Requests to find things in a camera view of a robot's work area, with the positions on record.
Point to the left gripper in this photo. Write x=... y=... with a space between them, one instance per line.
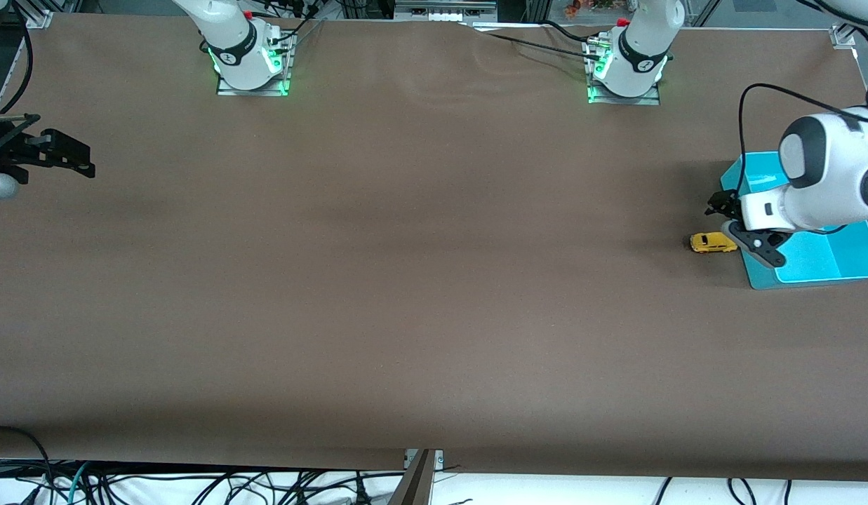
x=725 y=206

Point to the yellow beetle toy car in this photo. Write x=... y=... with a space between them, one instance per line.
x=711 y=243

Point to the teal plastic bin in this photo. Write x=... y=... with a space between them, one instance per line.
x=826 y=263

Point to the orange background items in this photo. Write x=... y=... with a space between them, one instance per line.
x=574 y=8

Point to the grey support beam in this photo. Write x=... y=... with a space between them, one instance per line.
x=412 y=487

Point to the metal table corner bracket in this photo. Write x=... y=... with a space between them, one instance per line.
x=39 y=15
x=844 y=36

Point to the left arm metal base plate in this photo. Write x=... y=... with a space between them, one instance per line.
x=623 y=100

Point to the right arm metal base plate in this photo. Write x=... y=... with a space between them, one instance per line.
x=255 y=92

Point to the aluminium frame rail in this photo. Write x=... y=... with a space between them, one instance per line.
x=444 y=14

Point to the small metal table bracket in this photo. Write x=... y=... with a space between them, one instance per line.
x=439 y=459

